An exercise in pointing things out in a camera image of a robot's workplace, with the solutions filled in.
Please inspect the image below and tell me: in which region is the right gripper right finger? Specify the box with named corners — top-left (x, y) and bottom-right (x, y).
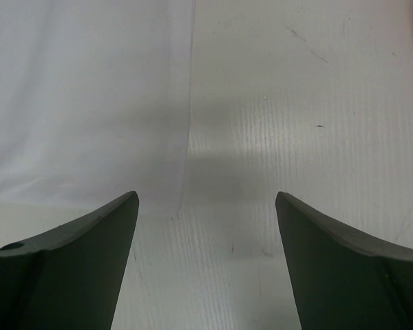
top-left (275, 192), bottom-right (413, 329)

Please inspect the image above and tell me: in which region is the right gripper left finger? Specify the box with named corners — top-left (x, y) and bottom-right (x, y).
top-left (0, 192), bottom-right (138, 329)

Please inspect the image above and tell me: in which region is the white t-shirt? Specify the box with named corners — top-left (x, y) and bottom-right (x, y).
top-left (0, 1), bottom-right (195, 216)

